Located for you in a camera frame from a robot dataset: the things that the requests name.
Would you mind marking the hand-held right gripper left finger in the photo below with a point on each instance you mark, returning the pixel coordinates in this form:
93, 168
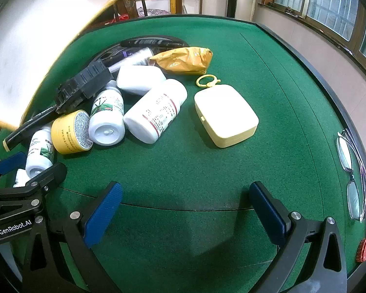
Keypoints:
105, 210

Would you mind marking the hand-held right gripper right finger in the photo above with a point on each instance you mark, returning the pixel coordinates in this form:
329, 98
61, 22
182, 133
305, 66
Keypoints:
267, 213

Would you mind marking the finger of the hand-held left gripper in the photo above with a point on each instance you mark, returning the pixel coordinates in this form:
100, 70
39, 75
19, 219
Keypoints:
9, 163
48, 175

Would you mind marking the tiny white bottle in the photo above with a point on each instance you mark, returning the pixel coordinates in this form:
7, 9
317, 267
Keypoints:
19, 178

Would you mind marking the white bottle green label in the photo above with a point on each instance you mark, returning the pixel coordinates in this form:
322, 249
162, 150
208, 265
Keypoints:
106, 122
39, 155

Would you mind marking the black marker pen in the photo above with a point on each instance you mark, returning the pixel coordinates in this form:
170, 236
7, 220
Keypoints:
27, 125

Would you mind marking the yellow jar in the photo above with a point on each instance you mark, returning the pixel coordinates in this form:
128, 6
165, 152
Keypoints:
67, 132

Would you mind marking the black ribbed plastic part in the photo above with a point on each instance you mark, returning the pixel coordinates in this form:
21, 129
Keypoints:
79, 85

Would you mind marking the cream plastic case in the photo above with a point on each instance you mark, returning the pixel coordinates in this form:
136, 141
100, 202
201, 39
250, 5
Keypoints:
225, 116

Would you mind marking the large white bottle red label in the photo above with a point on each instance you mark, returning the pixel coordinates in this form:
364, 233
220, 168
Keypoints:
155, 110

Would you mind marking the yellow padded envelope tray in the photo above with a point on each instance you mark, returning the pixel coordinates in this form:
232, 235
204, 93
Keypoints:
33, 36

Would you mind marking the plain white bottle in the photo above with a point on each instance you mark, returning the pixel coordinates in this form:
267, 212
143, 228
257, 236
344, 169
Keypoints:
140, 79

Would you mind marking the yellow-brown packet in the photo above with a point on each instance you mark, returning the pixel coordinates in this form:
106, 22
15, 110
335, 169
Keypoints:
183, 61

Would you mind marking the black tape roll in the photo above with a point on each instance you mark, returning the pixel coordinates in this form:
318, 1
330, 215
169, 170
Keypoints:
152, 41

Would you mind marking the eyeglasses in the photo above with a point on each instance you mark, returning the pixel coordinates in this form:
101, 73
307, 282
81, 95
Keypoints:
353, 195

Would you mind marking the red round cap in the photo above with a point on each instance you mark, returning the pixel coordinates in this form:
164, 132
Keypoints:
363, 249

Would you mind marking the white printed tube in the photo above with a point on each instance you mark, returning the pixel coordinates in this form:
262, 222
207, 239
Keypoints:
134, 58

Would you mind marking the red plastic bag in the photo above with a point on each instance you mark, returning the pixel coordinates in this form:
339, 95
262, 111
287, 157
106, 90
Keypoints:
122, 18

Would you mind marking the patterned cloth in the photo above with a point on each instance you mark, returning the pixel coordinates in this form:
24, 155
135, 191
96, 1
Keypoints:
154, 11

